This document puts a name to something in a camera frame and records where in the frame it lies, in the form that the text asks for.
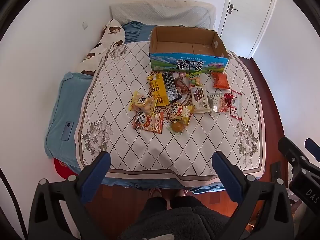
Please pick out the grey and white biscuit packet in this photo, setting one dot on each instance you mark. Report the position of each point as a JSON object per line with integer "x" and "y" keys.
{"x": 218, "y": 104}

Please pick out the red round object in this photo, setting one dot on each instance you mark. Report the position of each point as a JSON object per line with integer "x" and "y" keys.
{"x": 62, "y": 168}

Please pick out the yellow panda print packet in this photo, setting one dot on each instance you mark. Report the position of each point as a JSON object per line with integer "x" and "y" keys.
{"x": 181, "y": 113}

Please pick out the brown chocolate snack packet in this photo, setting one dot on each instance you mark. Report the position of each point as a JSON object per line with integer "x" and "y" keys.
{"x": 181, "y": 85}

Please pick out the blue ruffled pillow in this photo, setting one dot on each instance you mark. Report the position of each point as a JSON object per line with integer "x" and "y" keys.
{"x": 136, "y": 31}

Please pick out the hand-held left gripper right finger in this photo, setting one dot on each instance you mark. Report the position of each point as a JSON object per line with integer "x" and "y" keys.
{"x": 225, "y": 173}

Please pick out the white chocolate stick packet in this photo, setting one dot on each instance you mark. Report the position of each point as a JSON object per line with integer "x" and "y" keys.
{"x": 200, "y": 100}

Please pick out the yellow puffed snack packet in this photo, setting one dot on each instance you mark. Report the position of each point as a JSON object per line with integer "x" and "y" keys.
{"x": 141, "y": 102}

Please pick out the white diamond-patterned quilt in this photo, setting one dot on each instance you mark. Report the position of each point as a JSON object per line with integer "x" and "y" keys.
{"x": 120, "y": 92}

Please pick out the person's slipper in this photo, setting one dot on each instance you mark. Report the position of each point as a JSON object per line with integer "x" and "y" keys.
{"x": 180, "y": 193}
{"x": 156, "y": 193}

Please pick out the red panda print packet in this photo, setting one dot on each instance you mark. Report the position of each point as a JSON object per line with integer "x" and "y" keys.
{"x": 148, "y": 121}

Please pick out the bear print pillow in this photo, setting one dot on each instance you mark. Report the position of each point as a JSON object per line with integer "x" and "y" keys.
{"x": 100, "y": 47}

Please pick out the grey-white textured pillow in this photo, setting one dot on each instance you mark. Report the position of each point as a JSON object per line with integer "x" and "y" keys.
{"x": 162, "y": 12}

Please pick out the red snack packet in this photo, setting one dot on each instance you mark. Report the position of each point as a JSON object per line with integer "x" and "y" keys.
{"x": 235, "y": 104}

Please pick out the blue smartphone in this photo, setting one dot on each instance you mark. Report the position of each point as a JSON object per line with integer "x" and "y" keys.
{"x": 67, "y": 130}

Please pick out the green colourful candy packet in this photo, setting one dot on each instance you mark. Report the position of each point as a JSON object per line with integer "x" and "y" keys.
{"x": 195, "y": 80}

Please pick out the white wall socket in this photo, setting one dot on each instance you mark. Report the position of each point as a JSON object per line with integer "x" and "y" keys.
{"x": 85, "y": 25}

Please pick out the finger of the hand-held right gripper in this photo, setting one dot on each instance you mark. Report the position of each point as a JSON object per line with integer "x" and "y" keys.
{"x": 313, "y": 148}
{"x": 291, "y": 150}

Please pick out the clear-wrapped orange pastry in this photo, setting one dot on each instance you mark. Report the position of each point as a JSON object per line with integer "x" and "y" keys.
{"x": 176, "y": 127}

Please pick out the blue bed blanket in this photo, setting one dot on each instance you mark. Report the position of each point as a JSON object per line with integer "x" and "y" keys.
{"x": 66, "y": 100}

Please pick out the open printed cardboard box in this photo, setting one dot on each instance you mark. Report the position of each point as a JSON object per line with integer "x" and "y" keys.
{"x": 186, "y": 52}

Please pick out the orange snack packet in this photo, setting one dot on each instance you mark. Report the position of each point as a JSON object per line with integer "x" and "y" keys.
{"x": 221, "y": 80}

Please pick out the yellow and black snack packet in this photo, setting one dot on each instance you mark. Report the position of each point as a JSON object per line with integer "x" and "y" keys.
{"x": 156, "y": 87}

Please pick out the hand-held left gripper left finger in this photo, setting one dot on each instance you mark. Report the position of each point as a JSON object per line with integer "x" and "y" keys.
{"x": 98, "y": 172}

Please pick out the white door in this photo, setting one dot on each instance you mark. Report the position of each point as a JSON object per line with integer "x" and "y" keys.
{"x": 242, "y": 17}

